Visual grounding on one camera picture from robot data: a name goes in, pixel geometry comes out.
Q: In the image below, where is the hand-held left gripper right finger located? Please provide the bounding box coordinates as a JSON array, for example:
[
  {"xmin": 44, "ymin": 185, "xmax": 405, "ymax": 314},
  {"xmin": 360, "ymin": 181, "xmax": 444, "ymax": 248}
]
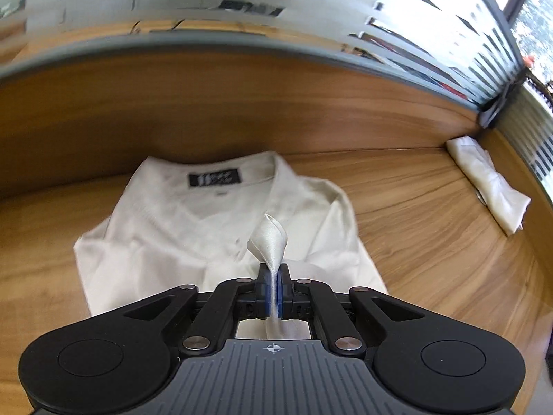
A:
[{"xmin": 276, "ymin": 263, "xmax": 433, "ymax": 355}]

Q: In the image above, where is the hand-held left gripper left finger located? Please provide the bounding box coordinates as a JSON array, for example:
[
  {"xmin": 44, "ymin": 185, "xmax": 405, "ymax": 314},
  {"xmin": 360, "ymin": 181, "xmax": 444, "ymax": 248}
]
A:
[{"xmin": 111, "ymin": 264, "xmax": 274, "ymax": 354}]

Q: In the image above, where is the white collared shirt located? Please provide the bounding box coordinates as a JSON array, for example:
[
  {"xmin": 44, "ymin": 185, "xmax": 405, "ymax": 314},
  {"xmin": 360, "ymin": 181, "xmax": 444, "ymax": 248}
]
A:
[{"xmin": 73, "ymin": 151, "xmax": 390, "ymax": 340}]

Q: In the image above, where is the folded white cloth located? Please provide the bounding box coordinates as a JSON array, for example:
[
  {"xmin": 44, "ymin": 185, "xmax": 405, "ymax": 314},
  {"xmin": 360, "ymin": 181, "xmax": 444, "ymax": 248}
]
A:
[{"xmin": 446, "ymin": 136, "xmax": 532, "ymax": 238}]

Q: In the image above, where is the grey partition frame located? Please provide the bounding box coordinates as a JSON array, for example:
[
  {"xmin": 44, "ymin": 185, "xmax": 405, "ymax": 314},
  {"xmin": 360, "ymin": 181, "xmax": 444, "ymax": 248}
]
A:
[{"xmin": 0, "ymin": 0, "xmax": 553, "ymax": 130}]

